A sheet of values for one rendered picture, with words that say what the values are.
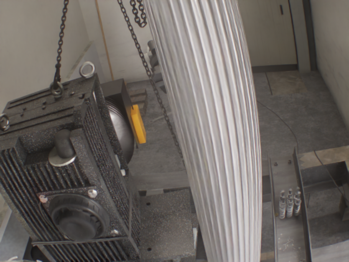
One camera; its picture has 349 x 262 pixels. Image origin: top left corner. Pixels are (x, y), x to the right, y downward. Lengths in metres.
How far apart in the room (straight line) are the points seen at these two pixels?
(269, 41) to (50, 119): 3.36
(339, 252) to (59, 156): 1.42
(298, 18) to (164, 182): 2.70
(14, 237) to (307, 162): 2.00
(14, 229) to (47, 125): 1.31
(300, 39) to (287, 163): 2.37
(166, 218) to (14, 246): 1.12
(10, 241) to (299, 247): 1.82
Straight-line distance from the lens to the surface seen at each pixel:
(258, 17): 4.25
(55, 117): 1.37
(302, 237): 1.94
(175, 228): 1.78
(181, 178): 2.37
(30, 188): 1.45
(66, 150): 1.28
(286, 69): 4.68
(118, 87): 1.67
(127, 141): 1.78
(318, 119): 3.83
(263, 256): 2.67
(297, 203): 1.95
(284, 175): 2.26
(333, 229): 2.82
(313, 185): 2.54
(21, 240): 2.44
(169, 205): 1.89
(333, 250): 1.91
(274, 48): 4.42
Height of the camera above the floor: 2.25
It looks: 35 degrees down
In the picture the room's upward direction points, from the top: 15 degrees counter-clockwise
